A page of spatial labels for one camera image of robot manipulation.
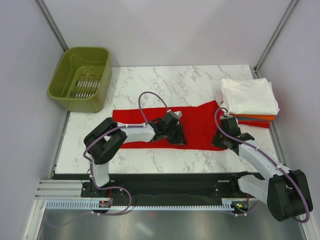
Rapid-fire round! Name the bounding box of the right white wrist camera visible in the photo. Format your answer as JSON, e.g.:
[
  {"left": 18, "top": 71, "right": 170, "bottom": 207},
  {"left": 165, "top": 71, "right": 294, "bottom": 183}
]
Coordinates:
[{"left": 223, "top": 112, "right": 232, "bottom": 118}]

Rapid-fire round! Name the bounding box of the aluminium frame post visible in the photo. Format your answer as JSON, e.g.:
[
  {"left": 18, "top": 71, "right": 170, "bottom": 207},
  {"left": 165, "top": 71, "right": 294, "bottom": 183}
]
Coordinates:
[
  {"left": 34, "top": 0, "right": 69, "bottom": 52},
  {"left": 250, "top": 0, "right": 300, "bottom": 78}
]

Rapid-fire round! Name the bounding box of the right aluminium frame post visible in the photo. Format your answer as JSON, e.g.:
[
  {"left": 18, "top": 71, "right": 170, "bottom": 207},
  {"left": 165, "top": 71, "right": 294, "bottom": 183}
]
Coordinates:
[{"left": 250, "top": 0, "right": 300, "bottom": 78}]

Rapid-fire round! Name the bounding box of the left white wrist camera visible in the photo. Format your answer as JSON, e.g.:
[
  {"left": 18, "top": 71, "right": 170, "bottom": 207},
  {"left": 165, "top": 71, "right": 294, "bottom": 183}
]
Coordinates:
[{"left": 168, "top": 111, "right": 183, "bottom": 120}]

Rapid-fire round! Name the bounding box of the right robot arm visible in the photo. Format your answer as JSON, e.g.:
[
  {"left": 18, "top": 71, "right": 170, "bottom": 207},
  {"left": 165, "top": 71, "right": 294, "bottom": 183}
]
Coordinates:
[{"left": 212, "top": 115, "right": 313, "bottom": 223}]

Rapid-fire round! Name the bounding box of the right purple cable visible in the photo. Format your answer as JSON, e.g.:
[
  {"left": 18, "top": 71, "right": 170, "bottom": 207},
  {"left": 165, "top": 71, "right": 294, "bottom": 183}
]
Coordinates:
[{"left": 214, "top": 107, "right": 311, "bottom": 223}]

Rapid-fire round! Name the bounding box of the olive green plastic basket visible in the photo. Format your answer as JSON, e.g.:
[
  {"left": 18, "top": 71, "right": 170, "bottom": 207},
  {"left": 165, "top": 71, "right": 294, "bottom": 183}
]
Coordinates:
[{"left": 47, "top": 46, "right": 113, "bottom": 113}]

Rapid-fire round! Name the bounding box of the white slotted cable duct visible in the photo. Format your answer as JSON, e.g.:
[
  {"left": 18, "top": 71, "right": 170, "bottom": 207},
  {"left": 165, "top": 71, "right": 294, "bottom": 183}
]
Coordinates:
[{"left": 45, "top": 199, "right": 235, "bottom": 211}]

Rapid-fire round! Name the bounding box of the folded grey t-shirt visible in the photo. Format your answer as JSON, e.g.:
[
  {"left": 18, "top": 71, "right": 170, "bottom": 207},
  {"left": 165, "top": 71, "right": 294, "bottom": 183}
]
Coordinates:
[{"left": 237, "top": 117, "right": 272, "bottom": 123}]

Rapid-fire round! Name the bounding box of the folded red t-shirt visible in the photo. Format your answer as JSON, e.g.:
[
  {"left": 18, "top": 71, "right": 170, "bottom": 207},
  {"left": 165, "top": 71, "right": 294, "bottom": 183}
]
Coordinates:
[{"left": 238, "top": 120, "right": 270, "bottom": 129}]

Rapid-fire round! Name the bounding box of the folded white t-shirt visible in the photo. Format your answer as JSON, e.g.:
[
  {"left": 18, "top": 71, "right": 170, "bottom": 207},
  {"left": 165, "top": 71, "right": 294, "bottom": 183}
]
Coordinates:
[{"left": 221, "top": 78, "right": 280, "bottom": 116}]

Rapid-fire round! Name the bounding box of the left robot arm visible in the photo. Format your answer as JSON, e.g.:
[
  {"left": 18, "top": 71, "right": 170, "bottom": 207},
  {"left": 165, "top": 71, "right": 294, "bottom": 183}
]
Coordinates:
[{"left": 83, "top": 110, "right": 187, "bottom": 197}]

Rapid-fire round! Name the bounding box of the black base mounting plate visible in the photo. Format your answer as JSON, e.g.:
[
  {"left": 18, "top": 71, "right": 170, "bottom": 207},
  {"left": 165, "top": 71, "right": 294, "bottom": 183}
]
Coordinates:
[{"left": 53, "top": 173, "right": 253, "bottom": 206}]

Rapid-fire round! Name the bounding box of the red t-shirt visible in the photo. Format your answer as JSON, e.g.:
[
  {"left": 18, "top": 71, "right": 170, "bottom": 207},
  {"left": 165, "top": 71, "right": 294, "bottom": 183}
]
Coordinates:
[
  {"left": 112, "top": 100, "right": 224, "bottom": 151},
  {"left": 238, "top": 120, "right": 270, "bottom": 129}
]

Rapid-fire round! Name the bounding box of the left aluminium frame post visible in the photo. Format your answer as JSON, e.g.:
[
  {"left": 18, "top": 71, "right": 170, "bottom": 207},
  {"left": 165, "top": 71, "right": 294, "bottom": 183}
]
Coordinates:
[{"left": 34, "top": 0, "right": 69, "bottom": 52}]

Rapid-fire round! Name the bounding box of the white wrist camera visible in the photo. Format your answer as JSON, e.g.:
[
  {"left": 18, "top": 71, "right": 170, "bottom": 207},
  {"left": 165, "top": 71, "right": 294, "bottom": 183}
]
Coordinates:
[
  {"left": 223, "top": 112, "right": 232, "bottom": 118},
  {"left": 168, "top": 111, "right": 183, "bottom": 120}
]

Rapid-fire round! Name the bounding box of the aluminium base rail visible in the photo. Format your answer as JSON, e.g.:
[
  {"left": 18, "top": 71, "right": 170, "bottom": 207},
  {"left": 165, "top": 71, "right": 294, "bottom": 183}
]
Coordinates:
[{"left": 35, "top": 179, "right": 83, "bottom": 200}]

